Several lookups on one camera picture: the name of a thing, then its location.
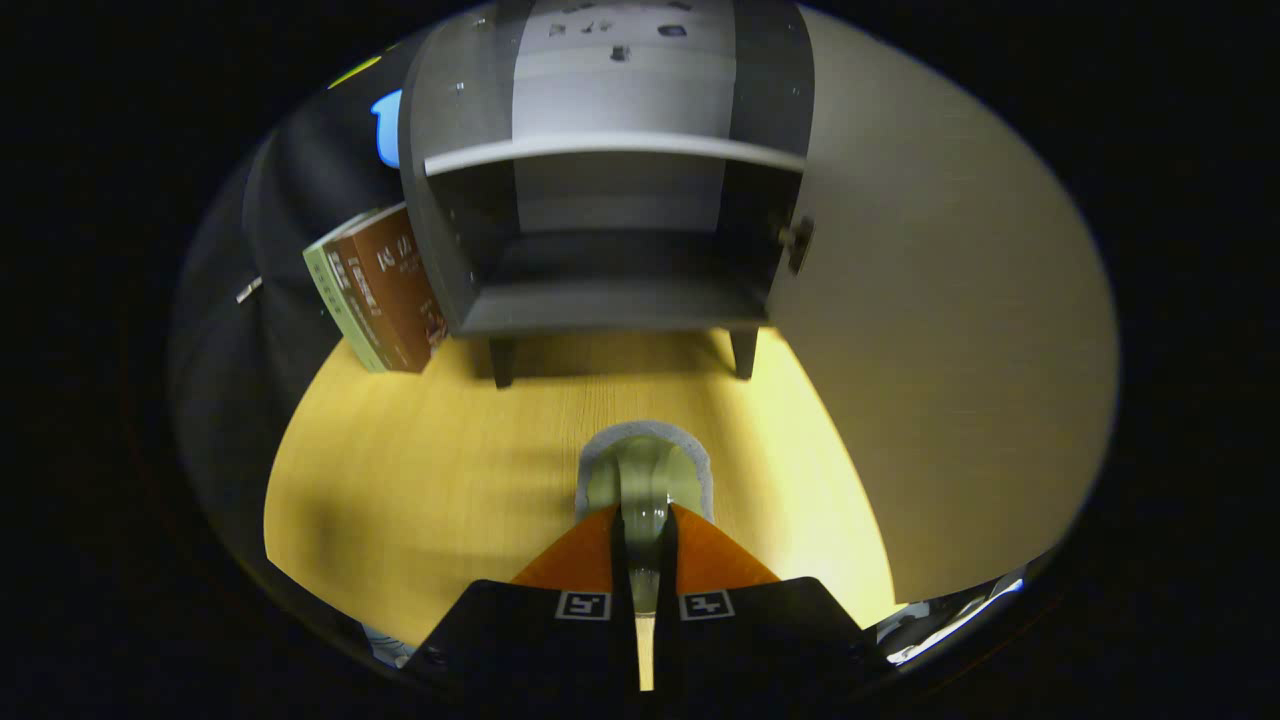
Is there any brown book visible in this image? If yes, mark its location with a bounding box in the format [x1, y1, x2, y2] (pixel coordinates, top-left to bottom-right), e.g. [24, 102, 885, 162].
[345, 203, 449, 373]
[330, 235, 413, 373]

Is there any cabinet shelf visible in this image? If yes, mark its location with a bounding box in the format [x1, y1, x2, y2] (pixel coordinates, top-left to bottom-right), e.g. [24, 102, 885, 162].
[423, 130, 807, 178]

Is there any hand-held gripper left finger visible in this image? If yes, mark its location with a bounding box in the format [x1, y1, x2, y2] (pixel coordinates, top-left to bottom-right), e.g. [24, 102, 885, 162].
[400, 503, 641, 703]

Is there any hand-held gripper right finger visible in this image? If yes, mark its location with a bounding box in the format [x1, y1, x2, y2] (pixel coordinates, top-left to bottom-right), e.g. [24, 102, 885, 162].
[652, 503, 886, 701]

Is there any beige cabinet door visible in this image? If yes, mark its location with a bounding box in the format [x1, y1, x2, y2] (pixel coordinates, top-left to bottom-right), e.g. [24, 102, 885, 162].
[765, 5, 1121, 606]

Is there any grey coaster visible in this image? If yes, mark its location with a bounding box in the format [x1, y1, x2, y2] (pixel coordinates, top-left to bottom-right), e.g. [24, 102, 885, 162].
[577, 420, 715, 523]

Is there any dark grey cabinet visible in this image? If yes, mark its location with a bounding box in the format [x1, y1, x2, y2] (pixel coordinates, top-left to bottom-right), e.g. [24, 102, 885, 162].
[398, 0, 816, 389]

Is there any olive green cup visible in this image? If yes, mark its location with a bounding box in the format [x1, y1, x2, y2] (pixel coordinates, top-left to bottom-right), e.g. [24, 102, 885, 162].
[585, 437, 703, 616]

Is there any black backdrop cloth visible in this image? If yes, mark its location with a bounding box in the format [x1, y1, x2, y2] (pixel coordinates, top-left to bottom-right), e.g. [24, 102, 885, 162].
[168, 25, 411, 601]

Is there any green book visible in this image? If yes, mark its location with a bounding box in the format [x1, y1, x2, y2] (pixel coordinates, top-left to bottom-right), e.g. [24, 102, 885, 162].
[303, 238, 389, 374]

